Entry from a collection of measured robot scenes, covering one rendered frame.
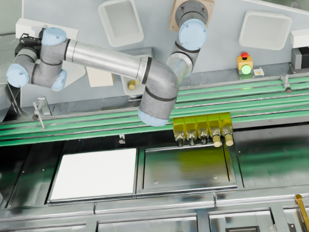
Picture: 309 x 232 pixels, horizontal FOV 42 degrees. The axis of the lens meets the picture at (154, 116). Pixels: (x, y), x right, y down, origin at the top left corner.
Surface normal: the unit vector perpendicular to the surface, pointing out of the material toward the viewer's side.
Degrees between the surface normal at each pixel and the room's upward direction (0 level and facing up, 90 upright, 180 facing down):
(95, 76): 0
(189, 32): 8
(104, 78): 0
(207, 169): 90
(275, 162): 91
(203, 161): 90
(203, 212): 90
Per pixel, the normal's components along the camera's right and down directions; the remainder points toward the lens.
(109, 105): -0.14, -0.79
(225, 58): -0.02, 0.60
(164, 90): 0.09, 0.43
